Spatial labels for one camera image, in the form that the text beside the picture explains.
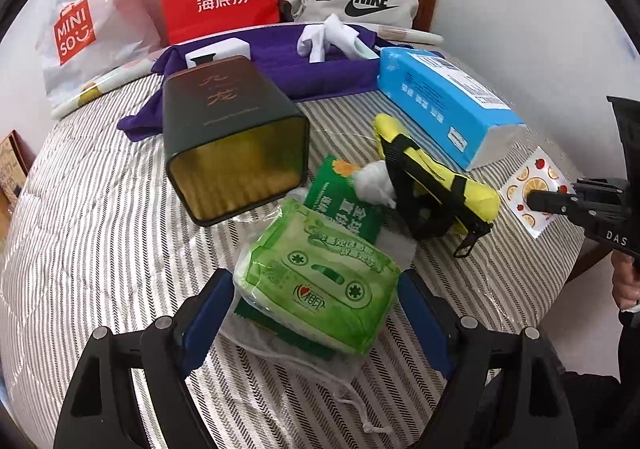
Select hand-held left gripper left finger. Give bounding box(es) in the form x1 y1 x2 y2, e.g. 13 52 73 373
52 268 236 449

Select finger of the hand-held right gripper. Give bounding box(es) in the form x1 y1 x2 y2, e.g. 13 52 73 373
606 96 640 180
527 188 581 217

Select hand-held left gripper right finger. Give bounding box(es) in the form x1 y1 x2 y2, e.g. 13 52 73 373
397 268 568 449

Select fruit print packet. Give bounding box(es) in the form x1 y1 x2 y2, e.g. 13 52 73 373
500 146 571 240

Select yellow and black pouch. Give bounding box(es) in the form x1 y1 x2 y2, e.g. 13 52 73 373
372 113 502 259

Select mesh drawstring pouch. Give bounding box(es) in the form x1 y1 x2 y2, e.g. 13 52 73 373
220 209 416 435

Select light green tissue pack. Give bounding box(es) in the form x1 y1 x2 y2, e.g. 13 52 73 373
232 199 403 357

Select white sock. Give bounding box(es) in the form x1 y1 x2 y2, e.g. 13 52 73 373
352 163 398 207
296 14 381 64

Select white foam block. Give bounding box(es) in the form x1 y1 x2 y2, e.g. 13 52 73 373
185 36 251 67

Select person's right hand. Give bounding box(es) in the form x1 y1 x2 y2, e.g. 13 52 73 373
611 254 640 312

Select striped quilted mat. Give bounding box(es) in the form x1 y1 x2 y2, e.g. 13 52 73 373
0 44 586 449

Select blue tissue pack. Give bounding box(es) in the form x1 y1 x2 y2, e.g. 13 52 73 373
376 48 527 171

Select dark green tin box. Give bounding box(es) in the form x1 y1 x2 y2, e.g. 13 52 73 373
162 56 311 227

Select patterned notebook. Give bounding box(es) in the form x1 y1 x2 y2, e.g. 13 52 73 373
0 129 31 235

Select rolled patterned paper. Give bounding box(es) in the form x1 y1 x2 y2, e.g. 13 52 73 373
52 24 443 117

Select purple cloth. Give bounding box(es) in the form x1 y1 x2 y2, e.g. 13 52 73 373
117 22 383 142

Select white plastic shopping bag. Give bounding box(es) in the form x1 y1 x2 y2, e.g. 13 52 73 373
35 0 173 105

